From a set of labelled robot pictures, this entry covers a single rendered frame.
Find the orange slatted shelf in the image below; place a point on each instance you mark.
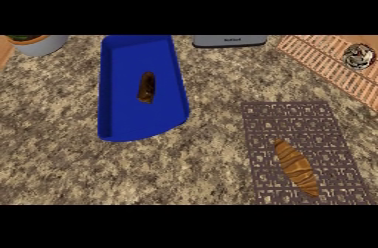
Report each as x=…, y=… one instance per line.
x=326, y=63

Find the grey appliance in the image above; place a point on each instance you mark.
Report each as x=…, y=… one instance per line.
x=229, y=41

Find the brown patterned placemat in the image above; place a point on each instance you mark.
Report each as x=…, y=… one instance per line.
x=295, y=125

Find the blue tray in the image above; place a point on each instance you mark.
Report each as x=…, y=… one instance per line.
x=123, y=118

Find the round grey speckled object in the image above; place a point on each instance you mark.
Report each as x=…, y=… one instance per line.
x=359, y=56

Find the dark brown pastry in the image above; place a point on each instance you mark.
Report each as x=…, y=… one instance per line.
x=145, y=88

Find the golden brown striped pastry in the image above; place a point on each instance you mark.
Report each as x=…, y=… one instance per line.
x=295, y=168

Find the grey plant pot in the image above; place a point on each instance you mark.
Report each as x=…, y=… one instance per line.
x=40, y=45

